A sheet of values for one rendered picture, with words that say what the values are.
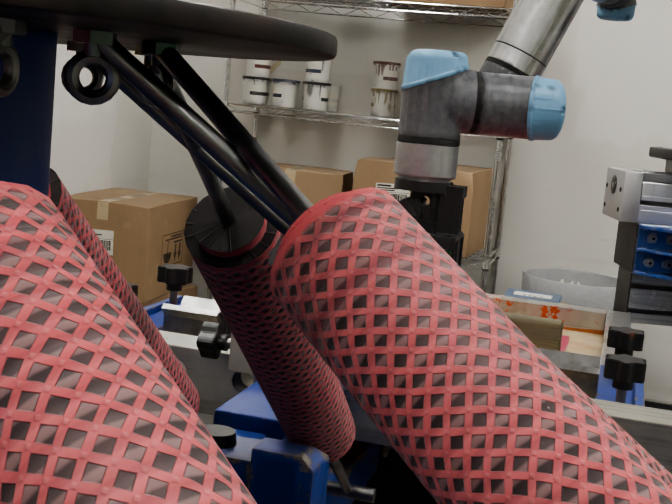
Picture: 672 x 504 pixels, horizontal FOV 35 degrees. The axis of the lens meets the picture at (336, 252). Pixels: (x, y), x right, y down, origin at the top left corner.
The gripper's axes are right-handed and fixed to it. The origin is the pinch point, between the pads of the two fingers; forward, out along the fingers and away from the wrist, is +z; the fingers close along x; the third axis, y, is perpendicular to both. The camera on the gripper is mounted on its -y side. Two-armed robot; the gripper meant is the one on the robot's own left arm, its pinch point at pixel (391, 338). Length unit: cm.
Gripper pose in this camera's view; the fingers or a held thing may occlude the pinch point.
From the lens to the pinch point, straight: 133.4
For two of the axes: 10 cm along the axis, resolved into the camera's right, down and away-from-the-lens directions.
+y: 9.6, 1.2, -2.5
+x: 2.6, -1.1, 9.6
